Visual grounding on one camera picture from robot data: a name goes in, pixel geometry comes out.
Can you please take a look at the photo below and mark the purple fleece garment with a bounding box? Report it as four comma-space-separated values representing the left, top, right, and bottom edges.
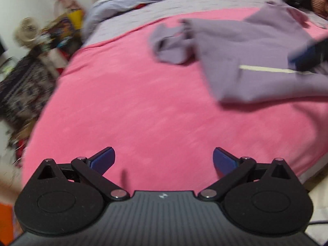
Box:
149, 1, 327, 103

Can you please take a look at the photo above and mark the patterned dark cloth cover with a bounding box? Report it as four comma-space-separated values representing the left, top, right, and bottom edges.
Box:
1, 55, 56, 131

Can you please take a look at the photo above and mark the lavender patterned bed sheet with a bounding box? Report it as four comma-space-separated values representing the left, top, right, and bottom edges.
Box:
82, 0, 280, 46

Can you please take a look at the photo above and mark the beige desk fan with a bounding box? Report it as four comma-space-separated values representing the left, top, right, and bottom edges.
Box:
13, 17, 41, 49

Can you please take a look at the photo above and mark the yellow bag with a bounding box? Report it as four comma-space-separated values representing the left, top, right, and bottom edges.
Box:
68, 9, 84, 30

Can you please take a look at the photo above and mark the pink towel blanket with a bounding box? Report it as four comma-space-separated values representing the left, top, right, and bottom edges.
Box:
22, 22, 327, 192

